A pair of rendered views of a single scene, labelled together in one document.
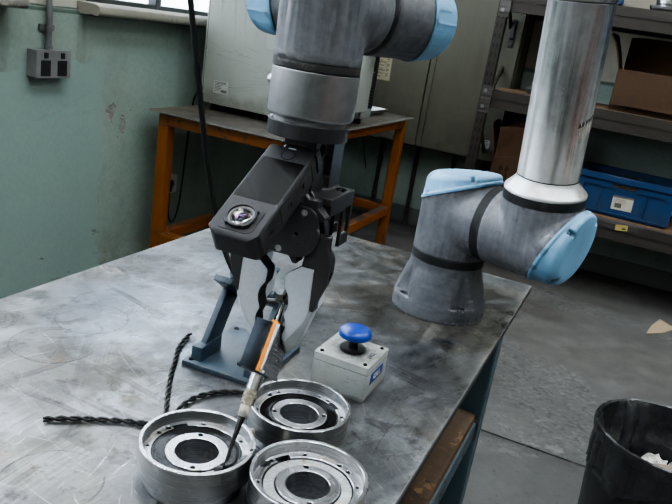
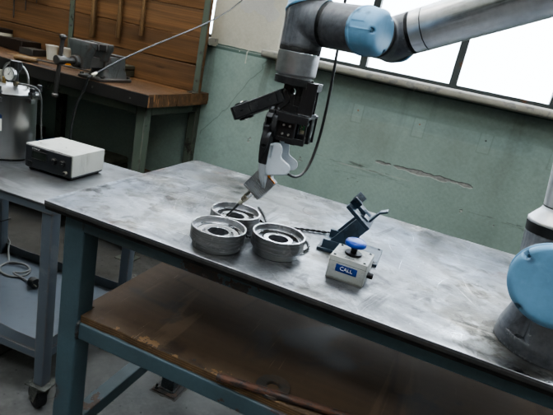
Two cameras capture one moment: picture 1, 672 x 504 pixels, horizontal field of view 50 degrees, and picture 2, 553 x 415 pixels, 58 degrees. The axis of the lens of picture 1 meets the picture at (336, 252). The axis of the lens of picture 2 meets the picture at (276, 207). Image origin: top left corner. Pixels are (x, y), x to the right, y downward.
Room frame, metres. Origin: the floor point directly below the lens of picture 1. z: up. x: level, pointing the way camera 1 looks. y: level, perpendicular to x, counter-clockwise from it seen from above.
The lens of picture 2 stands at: (0.58, -0.89, 1.18)
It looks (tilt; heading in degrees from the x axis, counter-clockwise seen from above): 18 degrees down; 87
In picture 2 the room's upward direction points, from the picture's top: 12 degrees clockwise
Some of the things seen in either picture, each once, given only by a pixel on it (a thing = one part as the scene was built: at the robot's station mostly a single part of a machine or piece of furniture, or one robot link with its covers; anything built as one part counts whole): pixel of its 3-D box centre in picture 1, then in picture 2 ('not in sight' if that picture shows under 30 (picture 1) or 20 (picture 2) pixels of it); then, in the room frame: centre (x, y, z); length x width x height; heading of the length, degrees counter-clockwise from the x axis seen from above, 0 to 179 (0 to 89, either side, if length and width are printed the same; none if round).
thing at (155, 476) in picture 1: (196, 458); (234, 219); (0.56, 0.10, 0.82); 0.10 x 0.10 x 0.04
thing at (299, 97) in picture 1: (309, 96); (297, 66); (0.62, 0.04, 1.15); 0.08 x 0.08 x 0.05
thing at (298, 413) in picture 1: (298, 420); (277, 242); (0.65, 0.01, 0.82); 0.10 x 0.10 x 0.04
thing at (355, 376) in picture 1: (352, 363); (353, 265); (0.80, -0.04, 0.82); 0.08 x 0.07 x 0.05; 158
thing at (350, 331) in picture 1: (353, 345); (353, 251); (0.79, -0.04, 0.85); 0.04 x 0.04 x 0.05
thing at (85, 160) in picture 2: not in sight; (34, 114); (-0.12, 0.66, 0.83); 0.41 x 0.19 x 0.30; 162
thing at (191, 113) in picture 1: (292, 193); not in sight; (3.41, 0.26, 0.39); 1.50 x 0.62 x 0.78; 158
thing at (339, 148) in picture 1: (303, 187); (291, 110); (0.63, 0.04, 1.07); 0.09 x 0.08 x 0.12; 161
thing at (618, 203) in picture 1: (625, 194); not in sight; (3.92, -1.53, 0.56); 0.52 x 0.38 x 0.22; 65
